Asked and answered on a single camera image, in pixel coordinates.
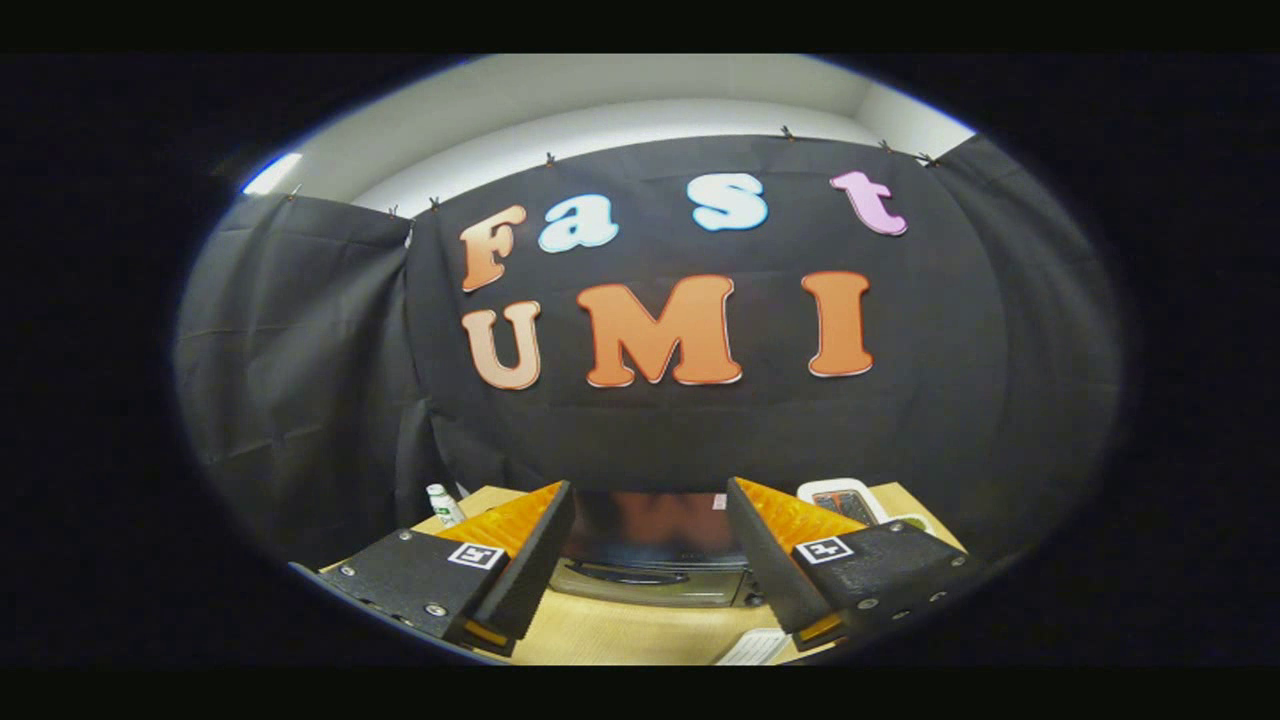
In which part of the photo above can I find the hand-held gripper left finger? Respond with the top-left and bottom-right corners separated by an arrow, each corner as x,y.
290,480 -> 576,658

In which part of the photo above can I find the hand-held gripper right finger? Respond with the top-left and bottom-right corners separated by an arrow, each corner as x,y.
726,477 -> 986,651

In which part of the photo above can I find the black toaster oven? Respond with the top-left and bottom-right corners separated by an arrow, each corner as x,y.
548,490 -> 766,609

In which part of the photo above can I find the white pop-up toaster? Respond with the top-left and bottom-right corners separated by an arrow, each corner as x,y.
797,478 -> 891,528

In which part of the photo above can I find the white ridged tray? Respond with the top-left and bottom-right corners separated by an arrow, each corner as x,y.
715,627 -> 791,666

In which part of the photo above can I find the small white green-label bottle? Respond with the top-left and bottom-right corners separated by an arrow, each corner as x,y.
426,484 -> 467,529

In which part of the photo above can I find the black backdrop cloth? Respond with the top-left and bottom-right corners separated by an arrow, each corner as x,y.
172,135 -> 1126,571

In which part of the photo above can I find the small ceiling light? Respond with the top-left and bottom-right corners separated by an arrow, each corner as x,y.
240,152 -> 303,196

